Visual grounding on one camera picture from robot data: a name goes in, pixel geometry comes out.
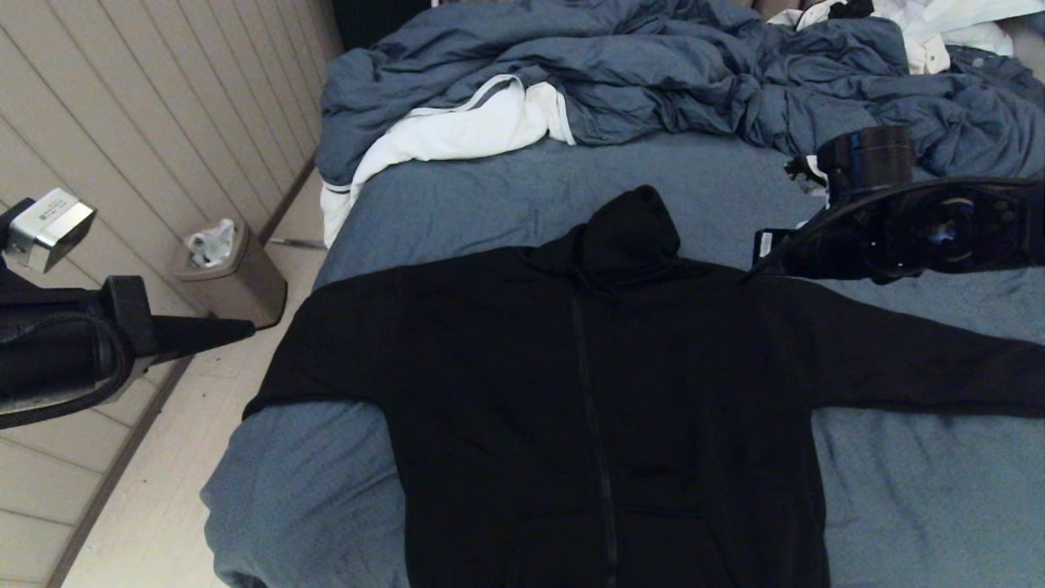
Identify black zip hoodie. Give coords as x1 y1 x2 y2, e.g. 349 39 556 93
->
243 185 1045 588

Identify white crumpled clothes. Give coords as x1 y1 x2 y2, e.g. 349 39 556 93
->
767 0 1045 76

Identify brown trash bin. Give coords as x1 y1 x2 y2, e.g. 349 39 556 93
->
170 219 288 330

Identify white plastic bin bag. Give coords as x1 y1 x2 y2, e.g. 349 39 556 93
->
185 219 238 270

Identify blue denim shirt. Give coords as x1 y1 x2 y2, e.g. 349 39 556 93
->
947 45 1045 111

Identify small black garment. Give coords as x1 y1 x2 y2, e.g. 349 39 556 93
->
804 0 876 20

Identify crumpled blue duvet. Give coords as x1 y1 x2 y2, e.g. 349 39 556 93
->
314 0 1045 185

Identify blue bed sheet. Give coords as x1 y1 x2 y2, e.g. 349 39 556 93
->
202 131 1045 588

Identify white blanket with grey stripe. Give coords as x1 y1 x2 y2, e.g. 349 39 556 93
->
320 73 576 248

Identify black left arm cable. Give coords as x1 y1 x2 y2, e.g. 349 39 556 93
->
0 314 136 431

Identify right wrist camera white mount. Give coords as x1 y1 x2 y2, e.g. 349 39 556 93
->
784 154 834 209

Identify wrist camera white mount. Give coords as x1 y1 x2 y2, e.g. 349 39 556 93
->
784 154 834 209
7 188 97 274

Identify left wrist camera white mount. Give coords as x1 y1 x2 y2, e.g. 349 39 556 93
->
7 188 97 274

